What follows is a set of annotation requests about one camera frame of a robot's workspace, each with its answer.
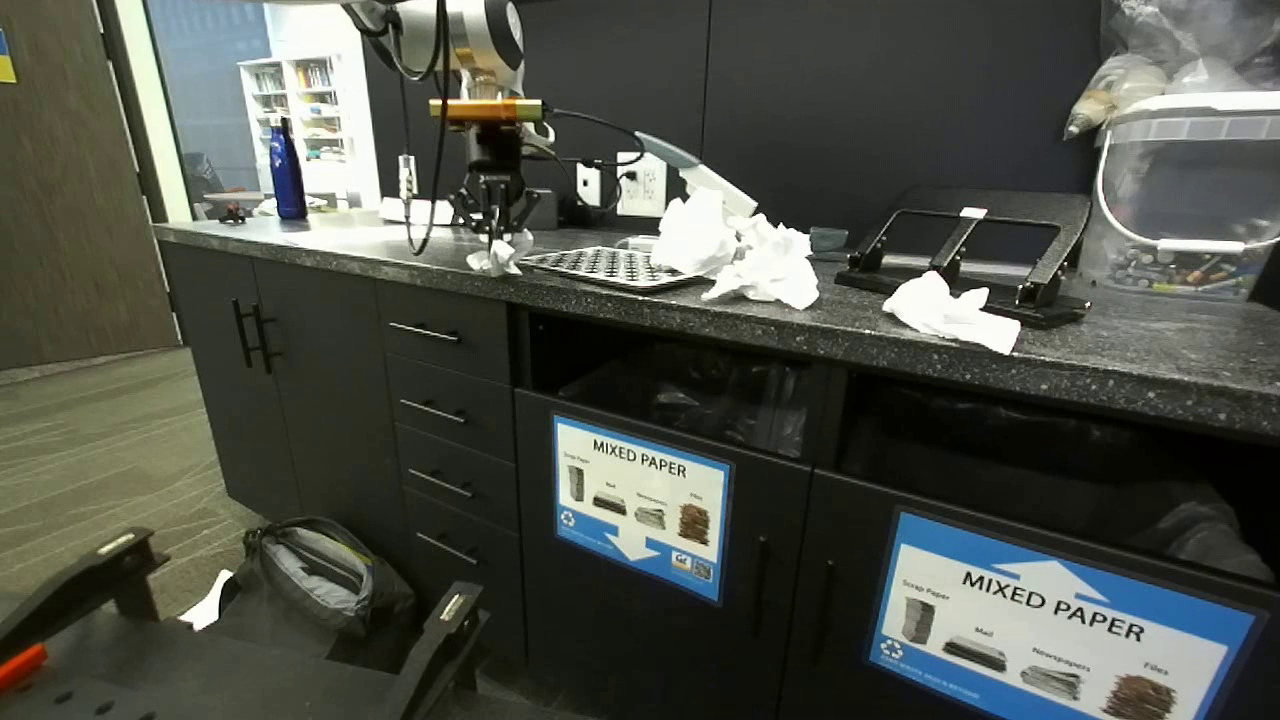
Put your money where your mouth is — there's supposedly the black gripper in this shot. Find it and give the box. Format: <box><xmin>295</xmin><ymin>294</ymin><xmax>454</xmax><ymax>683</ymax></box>
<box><xmin>450</xmin><ymin>118</ymin><xmax>537</xmax><ymax>244</ymax></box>

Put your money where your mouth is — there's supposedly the white paper pile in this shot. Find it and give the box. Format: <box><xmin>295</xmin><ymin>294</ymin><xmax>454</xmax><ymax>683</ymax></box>
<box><xmin>653</xmin><ymin>176</ymin><xmax>820</xmax><ymax>310</ymax></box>

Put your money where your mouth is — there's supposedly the white paper piece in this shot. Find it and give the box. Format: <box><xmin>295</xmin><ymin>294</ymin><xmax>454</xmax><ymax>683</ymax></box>
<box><xmin>469</xmin><ymin>241</ymin><xmax>520</xmax><ymax>277</ymax></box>

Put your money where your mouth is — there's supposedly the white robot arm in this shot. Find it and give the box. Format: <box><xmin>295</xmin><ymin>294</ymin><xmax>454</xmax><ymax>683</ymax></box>
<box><xmin>340</xmin><ymin>0</ymin><xmax>556</xmax><ymax>241</ymax></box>

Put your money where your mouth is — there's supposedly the dark counter cabinet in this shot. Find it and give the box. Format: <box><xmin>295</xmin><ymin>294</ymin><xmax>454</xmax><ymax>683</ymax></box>
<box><xmin>160</xmin><ymin>222</ymin><xmax>1280</xmax><ymax>720</ymax></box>

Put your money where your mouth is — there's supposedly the blue water bottle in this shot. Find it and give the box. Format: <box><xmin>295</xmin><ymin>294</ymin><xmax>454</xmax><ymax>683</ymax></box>
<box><xmin>267</xmin><ymin>118</ymin><xmax>308</xmax><ymax>222</ymax></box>

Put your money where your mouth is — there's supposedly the left mixed paper sign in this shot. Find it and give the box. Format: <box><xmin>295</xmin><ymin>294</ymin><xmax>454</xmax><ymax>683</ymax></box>
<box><xmin>551</xmin><ymin>414</ymin><xmax>730</xmax><ymax>602</ymax></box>

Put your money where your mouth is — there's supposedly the mixed paper sign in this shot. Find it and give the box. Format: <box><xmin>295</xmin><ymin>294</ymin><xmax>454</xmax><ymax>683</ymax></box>
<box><xmin>866</xmin><ymin>511</ymin><xmax>1256</xmax><ymax>720</ymax></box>
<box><xmin>551</xmin><ymin>414</ymin><xmax>730</xmax><ymax>602</ymax></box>

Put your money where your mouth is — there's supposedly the black grey backpack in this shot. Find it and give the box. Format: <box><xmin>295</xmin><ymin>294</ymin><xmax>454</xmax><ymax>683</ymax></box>
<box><xmin>245</xmin><ymin>515</ymin><xmax>415</xmax><ymax>667</ymax></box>

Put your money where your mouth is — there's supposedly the crumpled paper near stand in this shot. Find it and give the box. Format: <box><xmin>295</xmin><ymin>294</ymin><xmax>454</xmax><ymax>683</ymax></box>
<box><xmin>882</xmin><ymin>272</ymin><xmax>1021</xmax><ymax>354</ymax></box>

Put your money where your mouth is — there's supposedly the white paper on floor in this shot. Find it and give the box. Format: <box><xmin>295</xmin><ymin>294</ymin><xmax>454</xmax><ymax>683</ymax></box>
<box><xmin>179</xmin><ymin>569</ymin><xmax>232</xmax><ymax>631</ymax></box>

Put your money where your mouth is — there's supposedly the right mixed paper sign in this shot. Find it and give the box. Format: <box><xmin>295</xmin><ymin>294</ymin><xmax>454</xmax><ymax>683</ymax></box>
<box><xmin>866</xmin><ymin>511</ymin><xmax>1256</xmax><ymax>720</ymax></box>

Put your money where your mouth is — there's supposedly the clear plastic container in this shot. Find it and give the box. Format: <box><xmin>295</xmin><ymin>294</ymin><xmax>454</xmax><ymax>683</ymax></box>
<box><xmin>1078</xmin><ymin>90</ymin><xmax>1280</xmax><ymax>298</ymax></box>

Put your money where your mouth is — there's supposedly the small white wall plate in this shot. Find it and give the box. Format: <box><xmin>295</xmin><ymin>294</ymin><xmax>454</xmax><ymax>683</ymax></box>
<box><xmin>570</xmin><ymin>160</ymin><xmax>602</xmax><ymax>206</ymax></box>

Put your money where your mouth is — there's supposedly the white wall outlet plate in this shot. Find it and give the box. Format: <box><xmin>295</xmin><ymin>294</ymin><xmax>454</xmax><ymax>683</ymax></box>
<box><xmin>616</xmin><ymin>150</ymin><xmax>668</xmax><ymax>220</ymax></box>

